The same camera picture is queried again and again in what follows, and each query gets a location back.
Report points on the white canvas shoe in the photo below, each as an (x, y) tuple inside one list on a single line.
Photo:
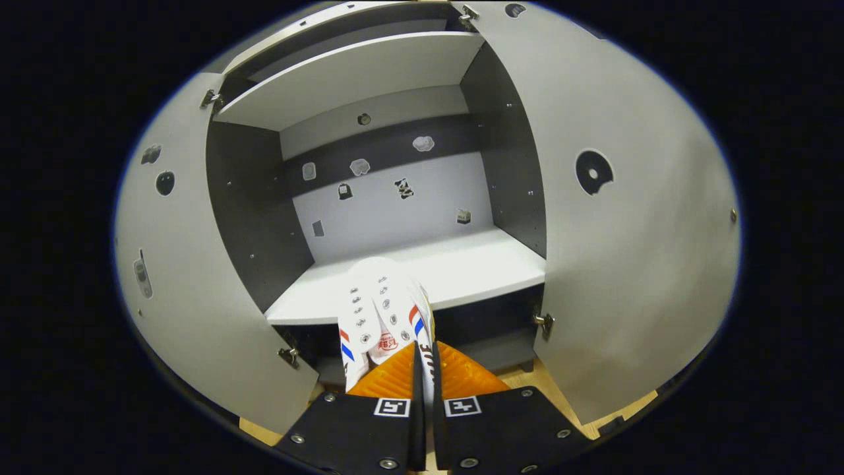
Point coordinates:
[(376, 297)]

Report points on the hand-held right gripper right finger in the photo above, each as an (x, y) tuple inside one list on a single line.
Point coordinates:
[(501, 429)]

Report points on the white shoe cabinet door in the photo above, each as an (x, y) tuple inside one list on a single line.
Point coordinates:
[(626, 277), (198, 297)]

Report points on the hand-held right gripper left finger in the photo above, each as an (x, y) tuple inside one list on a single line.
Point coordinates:
[(356, 429)]

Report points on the white shoe cabinet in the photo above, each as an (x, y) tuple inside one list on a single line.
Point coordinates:
[(428, 264)]

